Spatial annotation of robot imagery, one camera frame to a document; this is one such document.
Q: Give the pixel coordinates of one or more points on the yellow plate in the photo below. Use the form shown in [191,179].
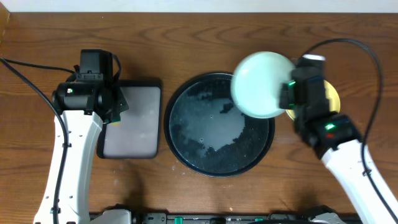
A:
[332,96]

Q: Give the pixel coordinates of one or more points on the mint green plate front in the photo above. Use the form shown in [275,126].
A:
[257,82]

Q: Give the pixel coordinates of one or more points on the black rail with green clips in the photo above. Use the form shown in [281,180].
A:
[202,219]

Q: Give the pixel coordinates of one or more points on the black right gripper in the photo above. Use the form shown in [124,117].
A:
[284,94]

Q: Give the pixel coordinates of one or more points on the green sponge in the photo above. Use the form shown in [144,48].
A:
[115,119]

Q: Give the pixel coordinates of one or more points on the grey rectangular tray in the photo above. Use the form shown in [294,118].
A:
[136,136]

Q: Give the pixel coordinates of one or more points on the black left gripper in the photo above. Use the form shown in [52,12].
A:
[118,93]

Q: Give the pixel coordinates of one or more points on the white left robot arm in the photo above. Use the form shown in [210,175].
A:
[66,195]

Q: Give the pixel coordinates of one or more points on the round black tray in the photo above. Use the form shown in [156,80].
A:
[208,134]

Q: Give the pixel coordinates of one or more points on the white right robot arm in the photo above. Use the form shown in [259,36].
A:
[343,151]

